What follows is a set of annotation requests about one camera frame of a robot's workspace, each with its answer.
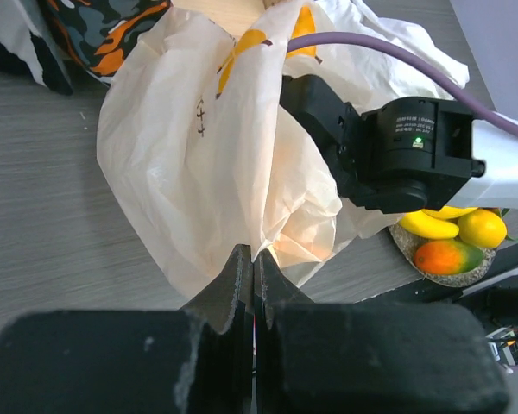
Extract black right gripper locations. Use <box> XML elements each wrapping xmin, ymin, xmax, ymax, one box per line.
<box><xmin>280</xmin><ymin>74</ymin><xmax>371</xmax><ymax>198</ymax></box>

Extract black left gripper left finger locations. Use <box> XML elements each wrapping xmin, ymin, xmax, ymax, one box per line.
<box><xmin>0</xmin><ymin>245</ymin><xmax>253</xmax><ymax>413</ymax></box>

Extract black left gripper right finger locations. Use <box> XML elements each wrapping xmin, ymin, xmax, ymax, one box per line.
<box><xmin>254</xmin><ymin>251</ymin><xmax>509</xmax><ymax>413</ymax></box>

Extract translucent plastic shopping bag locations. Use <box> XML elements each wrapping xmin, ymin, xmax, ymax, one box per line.
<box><xmin>97</xmin><ymin>1</ymin><xmax>470</xmax><ymax>298</ymax></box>

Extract green fake mango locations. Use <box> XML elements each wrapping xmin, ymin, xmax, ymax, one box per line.
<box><xmin>413</xmin><ymin>239</ymin><xmax>484</xmax><ymax>276</ymax></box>

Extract yellow fake banana bunch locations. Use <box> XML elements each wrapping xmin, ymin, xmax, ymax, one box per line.
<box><xmin>398</xmin><ymin>206</ymin><xmax>477</xmax><ymax>240</ymax></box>

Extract yellow fake lemon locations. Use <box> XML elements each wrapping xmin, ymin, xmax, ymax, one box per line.
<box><xmin>458</xmin><ymin>209</ymin><xmax>508</xmax><ymax>249</ymax></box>

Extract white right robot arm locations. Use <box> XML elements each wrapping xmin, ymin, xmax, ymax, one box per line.
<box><xmin>280</xmin><ymin>75</ymin><xmax>518</xmax><ymax>214</ymax></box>

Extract wooden clothes rack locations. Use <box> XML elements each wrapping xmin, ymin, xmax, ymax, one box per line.
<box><xmin>194</xmin><ymin>0</ymin><xmax>266</xmax><ymax>36</ymax></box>

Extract speckled ceramic plate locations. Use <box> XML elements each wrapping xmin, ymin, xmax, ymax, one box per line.
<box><xmin>388</xmin><ymin>224</ymin><xmax>496</xmax><ymax>288</ymax></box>

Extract orange camouflage patterned garment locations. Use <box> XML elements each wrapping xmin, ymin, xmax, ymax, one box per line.
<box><xmin>0</xmin><ymin>0</ymin><xmax>172</xmax><ymax>96</ymax></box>

